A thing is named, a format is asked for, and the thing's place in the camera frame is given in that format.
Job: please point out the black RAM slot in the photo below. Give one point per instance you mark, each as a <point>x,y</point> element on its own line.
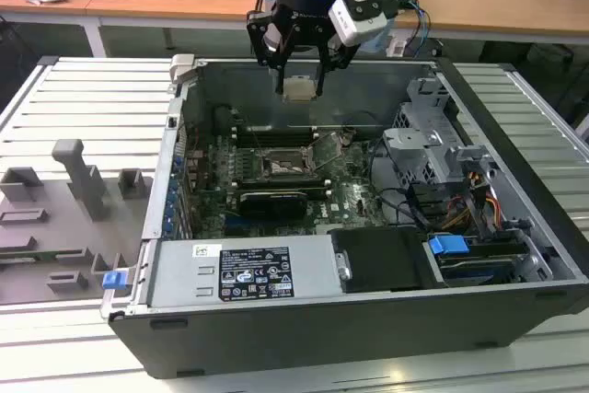
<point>285,130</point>
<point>285,143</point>
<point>285,138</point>
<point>285,134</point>

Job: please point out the grey case corner latch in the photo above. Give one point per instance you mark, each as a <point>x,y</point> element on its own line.
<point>183,66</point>

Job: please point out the silver square CPU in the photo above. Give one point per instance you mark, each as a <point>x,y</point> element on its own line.
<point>299,89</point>

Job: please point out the small wooden desk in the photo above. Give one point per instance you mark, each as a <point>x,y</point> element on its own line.
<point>69,8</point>

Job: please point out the green motherboard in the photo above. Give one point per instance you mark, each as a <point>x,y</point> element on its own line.
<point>354,199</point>

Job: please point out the blue case latch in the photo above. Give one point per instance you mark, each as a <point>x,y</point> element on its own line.
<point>114,280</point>

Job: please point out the small white box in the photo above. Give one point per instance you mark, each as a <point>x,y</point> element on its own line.
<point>396,46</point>

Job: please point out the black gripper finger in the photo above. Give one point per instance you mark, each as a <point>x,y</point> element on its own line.
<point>333,54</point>
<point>260,29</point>

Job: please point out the grey power supply box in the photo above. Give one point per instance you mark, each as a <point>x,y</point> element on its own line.
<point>184,273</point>

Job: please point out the black open PC case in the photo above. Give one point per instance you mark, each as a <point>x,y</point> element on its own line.
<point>322,342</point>

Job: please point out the grey parts rack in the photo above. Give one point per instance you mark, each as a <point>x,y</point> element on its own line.
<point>69,227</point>

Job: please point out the black graphics card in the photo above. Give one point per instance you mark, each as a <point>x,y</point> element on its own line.
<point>271,204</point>

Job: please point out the CPU socket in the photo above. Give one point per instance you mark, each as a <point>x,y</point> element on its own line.
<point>294,156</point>

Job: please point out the silver disk bay cage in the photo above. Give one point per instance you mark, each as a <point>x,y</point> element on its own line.
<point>414,144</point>

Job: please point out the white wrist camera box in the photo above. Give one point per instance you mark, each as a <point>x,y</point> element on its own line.
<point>356,15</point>

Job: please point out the blue card retention clip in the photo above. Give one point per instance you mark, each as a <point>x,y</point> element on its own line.
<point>166,228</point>
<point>173,188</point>
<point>169,215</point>
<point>176,162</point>
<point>171,201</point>

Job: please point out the hard disk in blue carrier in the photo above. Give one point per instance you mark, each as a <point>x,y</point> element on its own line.
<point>446,244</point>

